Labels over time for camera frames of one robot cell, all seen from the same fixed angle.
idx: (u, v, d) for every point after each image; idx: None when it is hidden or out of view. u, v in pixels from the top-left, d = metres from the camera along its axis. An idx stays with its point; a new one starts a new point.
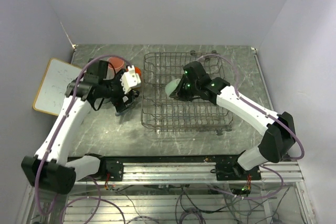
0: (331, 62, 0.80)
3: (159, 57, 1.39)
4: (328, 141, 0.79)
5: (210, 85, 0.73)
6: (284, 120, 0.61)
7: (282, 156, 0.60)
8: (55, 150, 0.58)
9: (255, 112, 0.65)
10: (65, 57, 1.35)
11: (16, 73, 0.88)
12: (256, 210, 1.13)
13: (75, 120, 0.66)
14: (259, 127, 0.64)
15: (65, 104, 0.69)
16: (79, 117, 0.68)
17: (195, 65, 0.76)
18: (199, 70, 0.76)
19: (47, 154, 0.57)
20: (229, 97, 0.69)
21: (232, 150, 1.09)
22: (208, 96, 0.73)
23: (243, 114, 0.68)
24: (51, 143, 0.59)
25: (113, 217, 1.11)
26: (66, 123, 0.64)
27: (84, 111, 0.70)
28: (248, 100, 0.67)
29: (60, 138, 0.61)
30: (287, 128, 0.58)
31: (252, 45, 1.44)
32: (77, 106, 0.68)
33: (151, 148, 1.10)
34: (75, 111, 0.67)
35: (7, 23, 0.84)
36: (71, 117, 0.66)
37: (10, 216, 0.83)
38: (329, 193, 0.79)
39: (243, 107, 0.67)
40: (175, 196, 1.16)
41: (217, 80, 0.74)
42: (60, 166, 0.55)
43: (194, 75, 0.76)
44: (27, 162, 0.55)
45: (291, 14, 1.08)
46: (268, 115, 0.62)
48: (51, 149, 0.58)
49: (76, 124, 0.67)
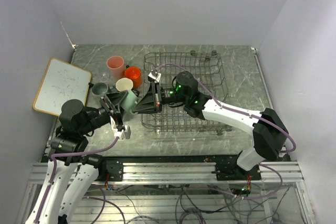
0: (331, 63, 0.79)
3: (159, 57, 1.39)
4: (329, 141, 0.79)
5: (195, 103, 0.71)
6: (268, 117, 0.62)
7: (278, 152, 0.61)
8: (43, 222, 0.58)
9: (239, 115, 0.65)
10: (65, 57, 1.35)
11: (16, 73, 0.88)
12: (256, 210, 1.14)
13: (63, 182, 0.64)
14: (247, 128, 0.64)
15: (50, 167, 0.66)
16: (66, 181, 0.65)
17: (192, 83, 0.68)
18: (195, 88, 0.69)
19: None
20: (213, 109, 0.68)
21: (233, 150, 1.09)
22: (193, 113, 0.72)
23: (229, 120, 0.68)
24: (39, 214, 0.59)
25: (113, 217, 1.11)
26: (52, 192, 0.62)
27: (71, 171, 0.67)
28: (229, 106, 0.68)
29: (47, 207, 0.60)
30: (273, 124, 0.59)
31: (252, 45, 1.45)
32: (61, 171, 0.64)
33: (151, 148, 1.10)
34: (60, 177, 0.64)
35: (7, 22, 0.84)
36: (56, 183, 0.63)
37: (10, 216, 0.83)
38: (329, 193, 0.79)
39: (227, 113, 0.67)
40: (175, 196, 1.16)
41: (204, 97, 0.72)
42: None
43: (188, 92, 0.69)
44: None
45: (291, 15, 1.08)
46: (251, 115, 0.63)
48: (39, 221, 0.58)
49: (64, 187, 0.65)
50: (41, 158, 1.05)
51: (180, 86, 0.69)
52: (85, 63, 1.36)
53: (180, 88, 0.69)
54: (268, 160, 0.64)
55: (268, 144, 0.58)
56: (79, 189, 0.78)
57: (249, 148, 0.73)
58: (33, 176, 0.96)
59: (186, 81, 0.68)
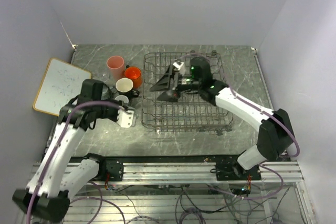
0: (331, 63, 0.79)
3: (159, 57, 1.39)
4: (329, 141, 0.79)
5: (210, 87, 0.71)
6: (279, 117, 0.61)
7: (279, 154, 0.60)
8: (46, 184, 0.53)
9: (250, 108, 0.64)
10: (65, 57, 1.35)
11: (16, 73, 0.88)
12: (256, 210, 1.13)
13: (71, 147, 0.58)
14: (254, 124, 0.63)
15: (58, 130, 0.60)
16: (74, 145, 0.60)
17: (204, 64, 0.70)
18: (206, 71, 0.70)
19: (38, 188, 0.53)
20: (227, 97, 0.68)
21: (233, 150, 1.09)
22: (207, 97, 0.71)
23: (239, 113, 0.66)
24: (42, 176, 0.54)
25: (113, 217, 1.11)
26: (58, 154, 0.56)
27: (80, 136, 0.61)
28: (243, 98, 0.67)
29: (52, 169, 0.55)
30: (282, 125, 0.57)
31: (252, 45, 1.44)
32: (70, 135, 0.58)
33: (151, 148, 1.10)
34: (67, 139, 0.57)
35: (7, 23, 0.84)
36: (63, 146, 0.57)
37: (10, 216, 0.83)
38: (329, 193, 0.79)
39: (239, 104, 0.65)
40: (175, 196, 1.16)
41: (220, 83, 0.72)
42: (49, 203, 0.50)
43: (200, 74, 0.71)
44: (18, 196, 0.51)
45: (291, 15, 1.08)
46: (263, 111, 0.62)
48: (42, 182, 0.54)
49: (72, 150, 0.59)
50: (41, 157, 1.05)
51: (193, 69, 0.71)
52: (85, 63, 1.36)
53: (192, 71, 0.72)
54: (267, 159, 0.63)
55: (271, 141, 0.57)
56: (79, 175, 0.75)
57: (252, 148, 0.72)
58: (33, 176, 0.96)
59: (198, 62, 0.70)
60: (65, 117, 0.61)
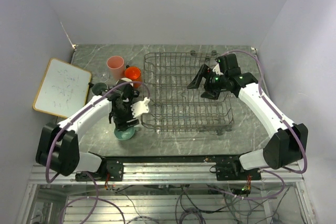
0: (331, 63, 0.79)
3: (159, 57, 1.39)
4: (329, 141, 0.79)
5: (239, 77, 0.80)
6: (298, 132, 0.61)
7: (283, 163, 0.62)
8: (76, 125, 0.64)
9: (272, 113, 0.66)
10: (65, 57, 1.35)
11: (16, 73, 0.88)
12: (256, 210, 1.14)
13: (99, 110, 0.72)
14: (270, 129, 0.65)
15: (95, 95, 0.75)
16: (101, 110, 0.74)
17: (229, 56, 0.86)
18: (230, 61, 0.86)
19: (67, 125, 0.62)
20: (252, 94, 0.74)
21: (233, 150, 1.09)
22: (232, 87, 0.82)
23: (259, 113, 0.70)
24: (75, 118, 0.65)
25: (113, 217, 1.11)
26: (91, 110, 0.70)
27: (107, 108, 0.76)
28: (269, 100, 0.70)
29: (83, 118, 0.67)
30: (296, 138, 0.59)
31: (252, 45, 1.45)
32: (104, 102, 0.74)
33: (151, 148, 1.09)
34: (101, 105, 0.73)
35: (7, 23, 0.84)
36: (97, 107, 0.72)
37: (10, 217, 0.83)
38: (330, 193, 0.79)
39: (261, 103, 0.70)
40: (175, 196, 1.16)
41: (248, 75, 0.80)
42: (73, 140, 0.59)
43: (226, 64, 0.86)
44: (47, 128, 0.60)
45: (291, 16, 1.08)
46: (283, 120, 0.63)
48: (72, 123, 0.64)
49: (97, 115, 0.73)
50: None
51: (222, 63, 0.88)
52: (85, 63, 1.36)
53: (223, 65, 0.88)
54: (269, 162, 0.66)
55: (279, 151, 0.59)
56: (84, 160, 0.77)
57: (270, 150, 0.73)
58: (33, 176, 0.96)
59: (225, 55, 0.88)
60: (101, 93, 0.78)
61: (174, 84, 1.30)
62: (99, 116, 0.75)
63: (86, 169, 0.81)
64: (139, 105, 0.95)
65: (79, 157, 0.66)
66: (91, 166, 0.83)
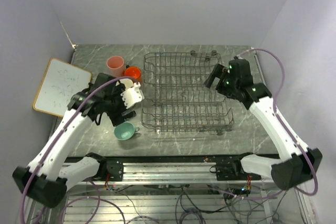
0: (331, 63, 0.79)
3: (159, 57, 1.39)
4: (329, 141, 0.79)
5: (251, 89, 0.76)
6: (312, 158, 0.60)
7: (293, 186, 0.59)
8: (46, 166, 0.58)
9: (286, 135, 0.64)
10: (64, 57, 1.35)
11: (16, 73, 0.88)
12: (256, 210, 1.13)
13: (73, 134, 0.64)
14: (283, 152, 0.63)
15: (67, 116, 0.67)
16: (78, 131, 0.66)
17: (242, 63, 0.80)
18: (244, 68, 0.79)
19: (38, 169, 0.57)
20: (265, 110, 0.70)
21: (233, 150, 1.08)
22: (243, 98, 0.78)
23: (273, 132, 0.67)
24: (44, 157, 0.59)
25: (113, 217, 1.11)
26: (63, 138, 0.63)
27: (85, 125, 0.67)
28: (282, 119, 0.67)
29: (55, 152, 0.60)
30: (311, 165, 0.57)
31: (252, 45, 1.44)
32: (77, 121, 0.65)
33: (151, 148, 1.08)
34: (74, 126, 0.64)
35: (7, 22, 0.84)
36: (70, 131, 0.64)
37: (10, 217, 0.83)
38: (329, 193, 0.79)
39: (276, 122, 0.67)
40: (175, 196, 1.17)
41: (261, 86, 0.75)
42: (45, 186, 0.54)
43: (238, 72, 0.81)
44: (16, 174, 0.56)
45: (291, 15, 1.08)
46: (297, 144, 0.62)
48: (43, 163, 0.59)
49: (75, 137, 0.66)
50: None
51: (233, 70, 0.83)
52: (85, 63, 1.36)
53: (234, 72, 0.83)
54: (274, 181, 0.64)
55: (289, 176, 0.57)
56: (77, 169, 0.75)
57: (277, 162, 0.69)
58: None
59: (238, 61, 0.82)
60: (75, 104, 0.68)
61: (174, 84, 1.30)
62: (79, 136, 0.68)
63: (84, 176, 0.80)
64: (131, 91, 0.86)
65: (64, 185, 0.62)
66: (87, 171, 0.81)
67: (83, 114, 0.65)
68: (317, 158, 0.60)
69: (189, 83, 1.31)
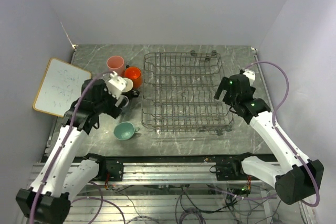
0: (331, 62, 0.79)
3: (159, 57, 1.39)
4: (328, 141, 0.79)
5: (251, 105, 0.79)
6: (314, 169, 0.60)
7: (297, 200, 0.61)
8: (50, 183, 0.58)
9: (285, 148, 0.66)
10: (65, 57, 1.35)
11: (16, 73, 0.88)
12: (256, 210, 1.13)
13: (72, 149, 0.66)
14: (284, 164, 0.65)
15: (62, 132, 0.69)
16: (76, 146, 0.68)
17: (242, 80, 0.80)
18: (244, 85, 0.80)
19: (41, 187, 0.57)
20: (264, 124, 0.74)
21: (233, 150, 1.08)
22: (243, 113, 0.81)
23: (273, 146, 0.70)
24: (46, 175, 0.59)
25: (113, 217, 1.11)
26: (62, 154, 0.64)
27: (81, 139, 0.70)
28: (282, 133, 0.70)
29: (56, 169, 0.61)
30: (312, 177, 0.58)
31: (252, 45, 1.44)
32: (74, 136, 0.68)
33: (151, 148, 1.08)
34: (71, 141, 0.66)
35: (7, 22, 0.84)
36: (67, 147, 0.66)
37: (9, 217, 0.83)
38: (329, 193, 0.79)
39: (275, 135, 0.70)
40: (175, 196, 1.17)
41: (260, 102, 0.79)
42: (54, 201, 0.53)
43: (238, 88, 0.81)
44: (19, 197, 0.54)
45: (291, 15, 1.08)
46: (297, 156, 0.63)
48: (45, 181, 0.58)
49: (73, 152, 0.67)
50: (41, 157, 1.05)
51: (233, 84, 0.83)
52: (85, 63, 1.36)
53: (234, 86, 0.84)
54: (278, 193, 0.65)
55: (294, 189, 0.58)
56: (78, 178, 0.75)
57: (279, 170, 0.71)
58: (33, 176, 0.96)
59: (238, 77, 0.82)
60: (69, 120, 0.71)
61: (174, 84, 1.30)
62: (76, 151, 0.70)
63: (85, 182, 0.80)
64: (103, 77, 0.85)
65: (69, 204, 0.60)
66: (88, 176, 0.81)
67: (79, 129, 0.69)
68: (320, 170, 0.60)
69: (189, 83, 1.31)
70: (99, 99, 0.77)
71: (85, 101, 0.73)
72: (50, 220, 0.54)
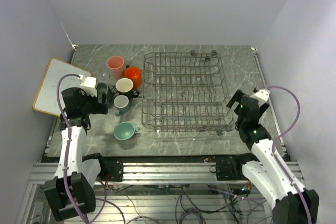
0: (331, 63, 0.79)
3: (159, 57, 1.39)
4: (329, 141, 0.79)
5: (253, 132, 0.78)
6: (308, 199, 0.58)
7: None
8: (73, 166, 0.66)
9: (282, 174, 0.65)
10: (65, 57, 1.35)
11: (16, 73, 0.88)
12: (256, 210, 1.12)
13: (79, 141, 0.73)
14: (280, 190, 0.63)
15: (64, 132, 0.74)
16: (81, 139, 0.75)
17: (253, 109, 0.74)
18: (253, 114, 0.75)
19: (66, 171, 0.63)
20: (264, 150, 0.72)
21: (233, 150, 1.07)
22: (245, 137, 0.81)
23: (271, 172, 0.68)
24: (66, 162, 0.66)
25: (113, 217, 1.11)
26: (73, 145, 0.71)
27: (83, 133, 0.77)
28: (280, 160, 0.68)
29: (73, 155, 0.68)
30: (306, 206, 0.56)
31: (252, 45, 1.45)
32: (77, 130, 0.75)
33: (151, 148, 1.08)
34: (76, 135, 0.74)
35: (7, 22, 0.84)
36: (74, 139, 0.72)
37: (10, 217, 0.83)
38: (329, 193, 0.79)
39: (273, 162, 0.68)
40: (176, 196, 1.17)
41: (263, 130, 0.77)
42: (82, 176, 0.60)
43: (247, 114, 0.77)
44: (49, 187, 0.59)
45: (291, 15, 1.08)
46: (293, 183, 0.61)
48: (67, 166, 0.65)
49: (81, 143, 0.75)
50: (41, 157, 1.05)
51: (243, 107, 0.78)
52: (85, 63, 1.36)
53: (243, 109, 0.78)
54: (274, 218, 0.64)
55: (287, 216, 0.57)
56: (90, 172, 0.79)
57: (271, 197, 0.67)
58: (33, 176, 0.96)
59: (249, 104, 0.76)
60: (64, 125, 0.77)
61: (174, 84, 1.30)
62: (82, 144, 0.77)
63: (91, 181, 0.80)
64: (83, 86, 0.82)
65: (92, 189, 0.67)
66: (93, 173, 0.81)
67: (78, 125, 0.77)
68: (315, 199, 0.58)
69: (189, 83, 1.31)
70: (83, 102, 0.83)
71: (72, 107, 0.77)
72: (82, 199, 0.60)
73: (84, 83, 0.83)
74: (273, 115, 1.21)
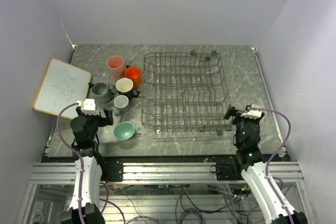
0: (331, 63, 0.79)
3: (159, 57, 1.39)
4: (329, 141, 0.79)
5: (248, 155, 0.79)
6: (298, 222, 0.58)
7: None
8: (86, 197, 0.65)
9: (274, 196, 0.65)
10: (65, 57, 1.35)
11: (16, 72, 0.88)
12: (256, 210, 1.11)
13: (91, 172, 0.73)
14: (272, 212, 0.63)
15: (77, 164, 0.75)
16: (93, 169, 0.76)
17: (253, 139, 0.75)
18: (253, 142, 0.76)
19: (80, 202, 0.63)
20: (259, 173, 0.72)
21: (233, 150, 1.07)
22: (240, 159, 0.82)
23: (264, 194, 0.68)
24: (80, 192, 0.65)
25: (113, 217, 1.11)
26: (86, 174, 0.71)
27: (95, 163, 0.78)
28: (273, 183, 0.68)
29: (86, 187, 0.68)
30: None
31: (252, 45, 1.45)
32: (89, 161, 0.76)
33: (151, 148, 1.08)
34: (88, 165, 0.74)
35: (7, 21, 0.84)
36: (87, 170, 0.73)
37: (10, 217, 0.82)
38: (329, 193, 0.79)
39: (265, 184, 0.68)
40: (176, 196, 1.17)
41: (259, 154, 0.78)
42: (95, 208, 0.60)
43: (247, 141, 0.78)
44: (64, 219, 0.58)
45: (290, 16, 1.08)
46: (284, 205, 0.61)
48: (82, 198, 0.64)
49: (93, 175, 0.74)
50: (41, 157, 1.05)
51: (244, 134, 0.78)
52: (85, 63, 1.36)
53: (243, 135, 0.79)
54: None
55: None
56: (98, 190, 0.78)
57: (266, 216, 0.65)
58: (33, 176, 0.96)
59: (250, 132, 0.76)
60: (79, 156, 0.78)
61: (174, 84, 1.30)
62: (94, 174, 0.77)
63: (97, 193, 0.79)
64: (85, 109, 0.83)
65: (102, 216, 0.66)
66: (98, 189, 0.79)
67: (90, 156, 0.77)
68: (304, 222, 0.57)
69: (189, 83, 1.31)
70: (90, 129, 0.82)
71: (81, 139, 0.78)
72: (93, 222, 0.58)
73: (84, 107, 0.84)
74: (273, 115, 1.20)
